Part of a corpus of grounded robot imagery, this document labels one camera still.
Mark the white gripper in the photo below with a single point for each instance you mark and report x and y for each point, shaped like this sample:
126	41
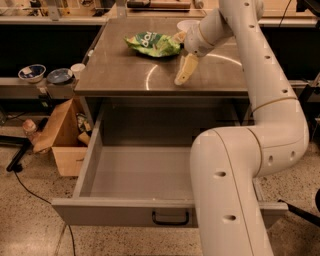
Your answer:
195	40

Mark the green rice chip bag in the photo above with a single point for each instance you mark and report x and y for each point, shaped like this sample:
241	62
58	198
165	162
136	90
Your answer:
154	44

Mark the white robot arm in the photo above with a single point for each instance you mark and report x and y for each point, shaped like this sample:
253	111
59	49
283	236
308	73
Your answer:
224	161

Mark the grey open top drawer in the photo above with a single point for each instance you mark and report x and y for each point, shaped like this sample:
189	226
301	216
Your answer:
123	185

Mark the white ceramic bowl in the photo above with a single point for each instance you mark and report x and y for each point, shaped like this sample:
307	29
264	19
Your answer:
185	25

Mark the grey metal cabinet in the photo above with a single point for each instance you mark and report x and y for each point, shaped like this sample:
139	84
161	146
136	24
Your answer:
132	97

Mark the small white cup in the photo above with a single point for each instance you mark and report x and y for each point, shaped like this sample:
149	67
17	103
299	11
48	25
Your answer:
77	69

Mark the dark blue bowl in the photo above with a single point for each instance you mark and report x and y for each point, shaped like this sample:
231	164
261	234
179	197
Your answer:
60	76

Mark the cardboard box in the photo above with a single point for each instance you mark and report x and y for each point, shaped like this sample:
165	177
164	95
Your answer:
60	135

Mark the blue patterned bowl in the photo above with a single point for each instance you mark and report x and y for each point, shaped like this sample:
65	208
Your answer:
32	73

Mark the plastic bottle on floor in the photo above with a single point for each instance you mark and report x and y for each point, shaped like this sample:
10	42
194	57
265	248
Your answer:
31	131

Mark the grey side shelf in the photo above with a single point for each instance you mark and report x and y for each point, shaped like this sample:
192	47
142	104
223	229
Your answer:
15	88

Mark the black stand leg right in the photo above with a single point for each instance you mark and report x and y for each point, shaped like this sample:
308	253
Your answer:
306	215

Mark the black drawer handle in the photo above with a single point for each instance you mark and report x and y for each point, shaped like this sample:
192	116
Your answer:
170	220

